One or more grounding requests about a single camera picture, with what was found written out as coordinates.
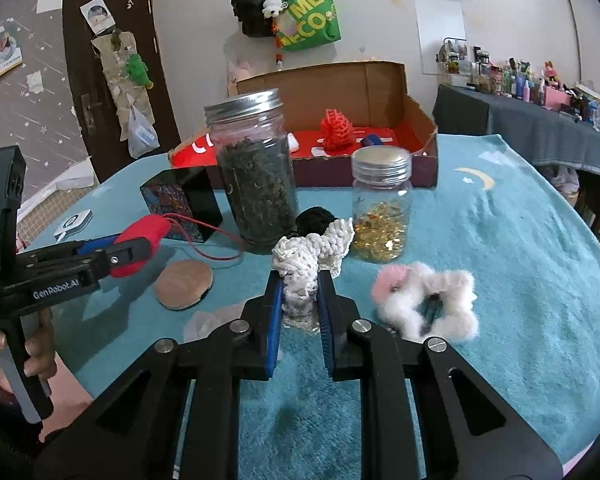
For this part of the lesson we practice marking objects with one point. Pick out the portrait photo on door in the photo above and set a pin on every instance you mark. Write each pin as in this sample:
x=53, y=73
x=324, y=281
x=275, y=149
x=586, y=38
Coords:
x=98, y=16

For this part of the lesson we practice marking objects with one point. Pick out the black fuzzy scrunchie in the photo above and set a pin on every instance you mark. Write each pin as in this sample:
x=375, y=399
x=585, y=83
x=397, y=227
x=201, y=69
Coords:
x=314, y=220

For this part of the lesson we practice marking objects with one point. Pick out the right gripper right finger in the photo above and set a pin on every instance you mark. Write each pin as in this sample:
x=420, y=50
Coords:
x=425, y=411

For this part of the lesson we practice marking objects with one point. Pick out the small black patterned box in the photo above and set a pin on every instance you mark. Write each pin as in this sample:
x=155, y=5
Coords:
x=188, y=193

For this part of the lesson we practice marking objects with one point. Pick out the black backpack on wall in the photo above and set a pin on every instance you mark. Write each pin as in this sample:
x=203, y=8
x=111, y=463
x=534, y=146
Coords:
x=253, y=23

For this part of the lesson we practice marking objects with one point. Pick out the small blue soft roll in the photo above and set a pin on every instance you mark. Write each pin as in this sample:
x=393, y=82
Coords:
x=371, y=140

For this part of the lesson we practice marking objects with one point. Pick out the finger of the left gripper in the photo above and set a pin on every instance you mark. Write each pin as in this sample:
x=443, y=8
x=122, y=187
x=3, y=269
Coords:
x=136, y=253
x=73, y=248

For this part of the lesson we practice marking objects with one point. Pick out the mop handle orange grips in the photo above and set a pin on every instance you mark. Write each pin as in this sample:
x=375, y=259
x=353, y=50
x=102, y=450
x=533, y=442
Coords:
x=279, y=62

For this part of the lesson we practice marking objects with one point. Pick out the white wardrobe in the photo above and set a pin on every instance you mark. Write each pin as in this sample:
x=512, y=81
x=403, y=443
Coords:
x=586, y=17

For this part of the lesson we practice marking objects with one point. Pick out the small glass jar gold pieces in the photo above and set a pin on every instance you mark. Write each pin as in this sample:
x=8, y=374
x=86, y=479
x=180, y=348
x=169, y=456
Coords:
x=381, y=201

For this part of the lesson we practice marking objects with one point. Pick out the green tote bag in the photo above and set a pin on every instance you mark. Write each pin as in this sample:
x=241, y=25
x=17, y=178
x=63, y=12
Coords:
x=306, y=24

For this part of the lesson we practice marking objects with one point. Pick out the small white thread spool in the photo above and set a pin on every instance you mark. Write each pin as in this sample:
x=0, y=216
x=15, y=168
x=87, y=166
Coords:
x=293, y=143

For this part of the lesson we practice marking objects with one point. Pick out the round tan powder puff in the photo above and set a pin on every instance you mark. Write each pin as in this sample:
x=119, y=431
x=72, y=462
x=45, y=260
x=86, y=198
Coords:
x=183, y=284

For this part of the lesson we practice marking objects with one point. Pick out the table with grey cloth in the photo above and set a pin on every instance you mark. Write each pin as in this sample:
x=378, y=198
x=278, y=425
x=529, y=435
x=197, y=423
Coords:
x=542, y=137

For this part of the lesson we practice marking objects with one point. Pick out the white knitted soft toy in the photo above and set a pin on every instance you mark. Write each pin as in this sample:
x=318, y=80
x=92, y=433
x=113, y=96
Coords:
x=299, y=260

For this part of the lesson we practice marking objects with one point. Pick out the teal towel table cover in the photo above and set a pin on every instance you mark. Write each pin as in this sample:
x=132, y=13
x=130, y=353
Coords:
x=536, y=266

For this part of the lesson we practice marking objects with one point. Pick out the large glass jar tea leaves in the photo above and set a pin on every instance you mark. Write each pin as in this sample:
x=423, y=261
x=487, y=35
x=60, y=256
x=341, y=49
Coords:
x=252, y=152

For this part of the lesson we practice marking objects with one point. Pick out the white pink fluffy scrunchie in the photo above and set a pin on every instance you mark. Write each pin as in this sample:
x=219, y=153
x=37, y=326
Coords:
x=418, y=302

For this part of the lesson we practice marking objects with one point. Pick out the white plastic bag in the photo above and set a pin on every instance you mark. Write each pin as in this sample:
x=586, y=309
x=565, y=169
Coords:
x=142, y=136

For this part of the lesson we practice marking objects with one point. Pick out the beige hanging door organizer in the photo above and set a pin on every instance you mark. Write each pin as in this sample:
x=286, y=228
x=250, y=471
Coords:
x=113, y=50

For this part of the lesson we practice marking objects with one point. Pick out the wall mirror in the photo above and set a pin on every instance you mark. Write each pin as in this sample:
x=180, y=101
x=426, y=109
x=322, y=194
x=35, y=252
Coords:
x=437, y=20

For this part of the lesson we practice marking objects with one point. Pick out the dark brown door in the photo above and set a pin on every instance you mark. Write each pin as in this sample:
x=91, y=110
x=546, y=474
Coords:
x=95, y=110

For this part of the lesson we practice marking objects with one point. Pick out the clear plastic packet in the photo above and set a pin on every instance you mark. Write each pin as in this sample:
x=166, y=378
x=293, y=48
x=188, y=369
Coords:
x=202, y=324

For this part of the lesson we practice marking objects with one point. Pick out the person's left hand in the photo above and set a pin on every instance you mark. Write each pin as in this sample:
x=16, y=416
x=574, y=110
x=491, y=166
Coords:
x=41, y=350

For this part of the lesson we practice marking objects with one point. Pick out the white card on table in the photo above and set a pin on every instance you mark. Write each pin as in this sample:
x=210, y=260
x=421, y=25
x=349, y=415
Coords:
x=73, y=224

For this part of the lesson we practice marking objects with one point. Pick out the green plush frog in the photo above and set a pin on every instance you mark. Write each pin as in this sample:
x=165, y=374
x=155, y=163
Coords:
x=137, y=71

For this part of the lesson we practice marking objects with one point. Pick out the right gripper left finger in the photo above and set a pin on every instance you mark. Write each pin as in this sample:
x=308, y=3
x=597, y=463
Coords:
x=174, y=412

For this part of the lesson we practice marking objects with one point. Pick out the red-lined cardboard box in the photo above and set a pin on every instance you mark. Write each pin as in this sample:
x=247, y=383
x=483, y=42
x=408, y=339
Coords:
x=373, y=96

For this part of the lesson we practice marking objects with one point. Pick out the calendar picture on wallpaper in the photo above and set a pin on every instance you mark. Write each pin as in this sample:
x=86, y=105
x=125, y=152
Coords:
x=10, y=52

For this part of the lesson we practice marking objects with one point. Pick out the white panda plush keychain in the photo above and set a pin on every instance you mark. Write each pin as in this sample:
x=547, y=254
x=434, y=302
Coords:
x=273, y=8

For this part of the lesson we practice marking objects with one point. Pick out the pale pink bunny plush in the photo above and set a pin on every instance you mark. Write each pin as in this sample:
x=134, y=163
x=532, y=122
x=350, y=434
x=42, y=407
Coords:
x=237, y=71

